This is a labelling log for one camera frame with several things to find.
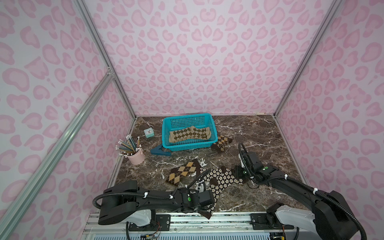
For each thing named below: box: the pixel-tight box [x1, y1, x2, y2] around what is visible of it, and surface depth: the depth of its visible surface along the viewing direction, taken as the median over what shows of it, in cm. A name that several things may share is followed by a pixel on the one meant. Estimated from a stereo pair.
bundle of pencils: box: [115, 134, 142, 157], surface depth 90 cm
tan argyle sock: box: [169, 126, 212, 143], surface depth 107 cm
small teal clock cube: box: [144, 127, 155, 139], surface depth 109 cm
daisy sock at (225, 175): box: [209, 166, 249, 185], surface depth 90 cm
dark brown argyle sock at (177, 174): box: [166, 158, 201, 186], surface depth 92 cm
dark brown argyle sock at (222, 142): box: [211, 135, 233, 152], surface depth 103 cm
